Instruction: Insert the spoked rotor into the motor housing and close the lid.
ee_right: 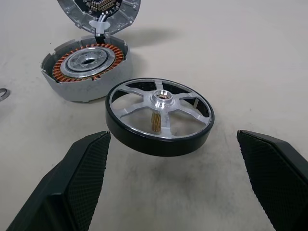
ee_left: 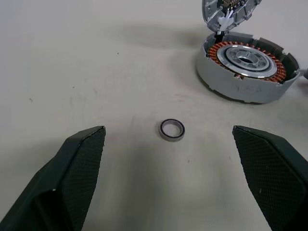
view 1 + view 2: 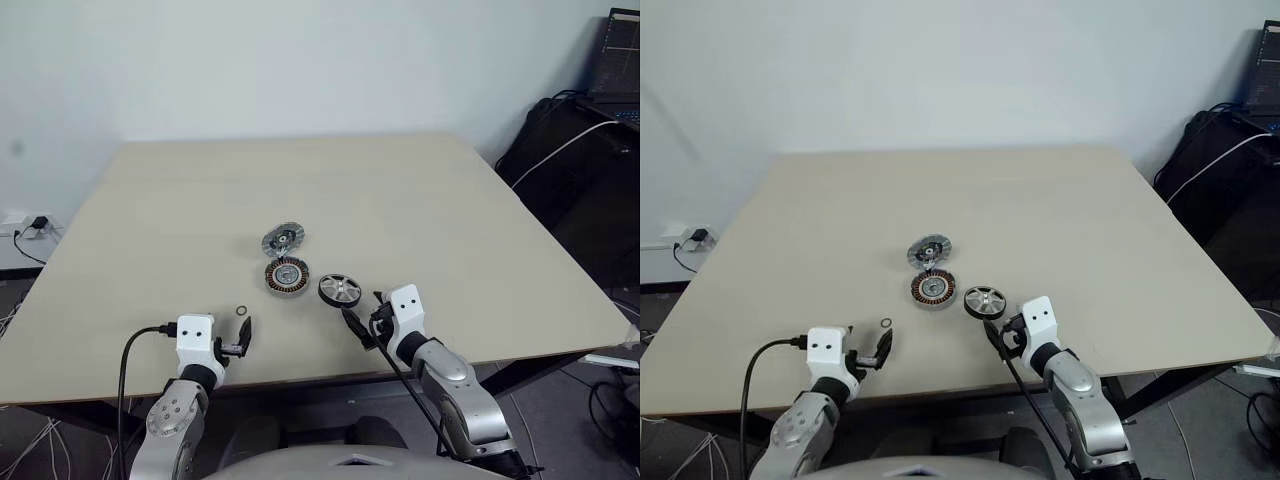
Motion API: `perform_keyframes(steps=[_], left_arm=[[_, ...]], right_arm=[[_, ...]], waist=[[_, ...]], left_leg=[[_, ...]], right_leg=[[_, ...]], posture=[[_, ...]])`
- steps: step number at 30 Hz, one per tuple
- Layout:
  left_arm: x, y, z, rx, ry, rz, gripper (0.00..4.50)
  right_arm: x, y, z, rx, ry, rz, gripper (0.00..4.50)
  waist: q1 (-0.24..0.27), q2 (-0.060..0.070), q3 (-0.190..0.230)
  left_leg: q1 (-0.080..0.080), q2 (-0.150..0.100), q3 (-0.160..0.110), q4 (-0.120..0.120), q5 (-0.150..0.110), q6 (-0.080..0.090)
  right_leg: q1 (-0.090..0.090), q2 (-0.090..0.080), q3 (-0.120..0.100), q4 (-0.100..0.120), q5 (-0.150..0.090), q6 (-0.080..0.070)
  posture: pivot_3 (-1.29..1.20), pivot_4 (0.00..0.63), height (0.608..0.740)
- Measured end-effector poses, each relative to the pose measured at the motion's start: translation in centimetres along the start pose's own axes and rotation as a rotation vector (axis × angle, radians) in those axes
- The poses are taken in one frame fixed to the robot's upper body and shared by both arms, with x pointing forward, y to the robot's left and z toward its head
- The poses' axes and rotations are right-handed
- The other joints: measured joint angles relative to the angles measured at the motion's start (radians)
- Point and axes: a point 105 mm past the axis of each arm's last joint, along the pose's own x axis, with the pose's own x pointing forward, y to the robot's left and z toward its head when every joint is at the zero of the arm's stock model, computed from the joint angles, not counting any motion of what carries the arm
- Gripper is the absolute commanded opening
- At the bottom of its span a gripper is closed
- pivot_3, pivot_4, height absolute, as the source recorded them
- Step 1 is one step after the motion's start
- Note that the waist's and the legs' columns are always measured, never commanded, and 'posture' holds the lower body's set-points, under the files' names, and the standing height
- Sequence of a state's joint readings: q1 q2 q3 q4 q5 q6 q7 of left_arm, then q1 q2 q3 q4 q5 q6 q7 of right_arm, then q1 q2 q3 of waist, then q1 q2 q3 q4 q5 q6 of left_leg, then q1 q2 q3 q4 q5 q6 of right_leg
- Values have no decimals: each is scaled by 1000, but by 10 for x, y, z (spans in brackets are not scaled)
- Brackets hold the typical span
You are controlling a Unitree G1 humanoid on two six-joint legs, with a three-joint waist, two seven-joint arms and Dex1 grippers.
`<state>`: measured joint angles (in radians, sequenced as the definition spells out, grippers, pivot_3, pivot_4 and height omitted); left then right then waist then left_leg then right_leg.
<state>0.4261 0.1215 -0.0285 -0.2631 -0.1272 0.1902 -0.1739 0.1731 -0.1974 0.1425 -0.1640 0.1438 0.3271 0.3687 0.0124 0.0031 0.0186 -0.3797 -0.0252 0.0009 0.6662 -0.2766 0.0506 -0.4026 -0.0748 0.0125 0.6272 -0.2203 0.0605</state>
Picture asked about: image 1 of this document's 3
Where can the black rimmed silver spoked rotor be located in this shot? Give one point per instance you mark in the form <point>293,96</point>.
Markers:
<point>134,142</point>

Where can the silver motor rotor disc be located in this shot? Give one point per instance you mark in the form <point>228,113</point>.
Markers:
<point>120,21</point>

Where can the small silver washer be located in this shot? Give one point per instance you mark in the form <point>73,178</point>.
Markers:
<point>6,94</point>

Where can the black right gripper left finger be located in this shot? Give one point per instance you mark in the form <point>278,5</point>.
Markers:
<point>67,187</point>

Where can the grey stator housing copper coils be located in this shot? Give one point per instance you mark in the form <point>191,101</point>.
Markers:
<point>72,91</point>

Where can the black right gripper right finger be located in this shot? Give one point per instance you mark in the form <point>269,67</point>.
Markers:
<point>279,183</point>

